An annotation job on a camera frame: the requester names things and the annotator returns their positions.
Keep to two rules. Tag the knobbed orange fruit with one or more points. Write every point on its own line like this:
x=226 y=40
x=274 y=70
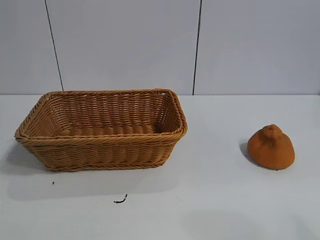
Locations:
x=271 y=150

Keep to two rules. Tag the brown woven wicker basket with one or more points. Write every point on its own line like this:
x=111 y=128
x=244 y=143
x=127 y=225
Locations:
x=100 y=150

